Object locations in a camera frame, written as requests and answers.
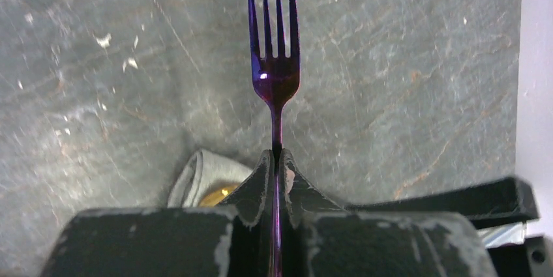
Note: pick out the grey cloth napkin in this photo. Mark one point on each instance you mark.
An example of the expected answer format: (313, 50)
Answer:
(204, 172)

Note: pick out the gold spoon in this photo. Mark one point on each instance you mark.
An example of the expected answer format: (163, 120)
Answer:
(216, 196)

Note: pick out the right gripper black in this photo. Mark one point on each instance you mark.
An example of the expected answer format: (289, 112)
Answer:
(501, 202)

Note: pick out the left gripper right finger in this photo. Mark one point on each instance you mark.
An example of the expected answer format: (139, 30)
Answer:
(325, 240)

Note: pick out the purple fork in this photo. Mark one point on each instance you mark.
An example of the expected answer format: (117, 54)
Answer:
(275, 80)

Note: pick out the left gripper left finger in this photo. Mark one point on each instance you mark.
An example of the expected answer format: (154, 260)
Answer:
(230, 239)

